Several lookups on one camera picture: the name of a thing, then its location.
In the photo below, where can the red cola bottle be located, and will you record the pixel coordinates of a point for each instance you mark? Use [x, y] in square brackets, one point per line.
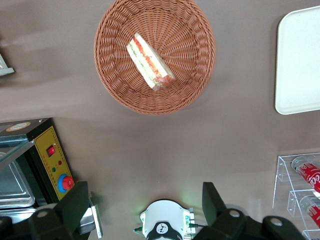
[310, 175]
[312, 212]

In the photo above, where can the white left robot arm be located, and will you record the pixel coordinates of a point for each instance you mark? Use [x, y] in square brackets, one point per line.
[162, 215]

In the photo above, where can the steel warmer pan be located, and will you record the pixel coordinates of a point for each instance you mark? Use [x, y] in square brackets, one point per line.
[12, 185]

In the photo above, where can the triangle sandwich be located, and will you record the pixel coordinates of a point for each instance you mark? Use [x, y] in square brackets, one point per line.
[150, 62]

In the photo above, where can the large brown wicker basket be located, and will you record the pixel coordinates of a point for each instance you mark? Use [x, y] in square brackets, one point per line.
[190, 50]

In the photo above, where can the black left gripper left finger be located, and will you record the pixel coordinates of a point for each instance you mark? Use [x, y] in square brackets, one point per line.
[72, 205]

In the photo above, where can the glass warmer lid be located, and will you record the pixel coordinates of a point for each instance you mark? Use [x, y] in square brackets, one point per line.
[12, 142]

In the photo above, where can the cream plastic tray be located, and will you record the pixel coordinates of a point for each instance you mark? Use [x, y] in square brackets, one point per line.
[300, 62]

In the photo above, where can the clear acrylic bottle rack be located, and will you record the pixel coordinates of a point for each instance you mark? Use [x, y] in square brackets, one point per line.
[282, 172]

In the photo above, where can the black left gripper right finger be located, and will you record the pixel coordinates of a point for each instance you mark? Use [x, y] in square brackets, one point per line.
[215, 207]

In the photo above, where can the black food warmer cabinet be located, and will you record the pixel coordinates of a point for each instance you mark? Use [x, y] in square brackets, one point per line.
[47, 150]

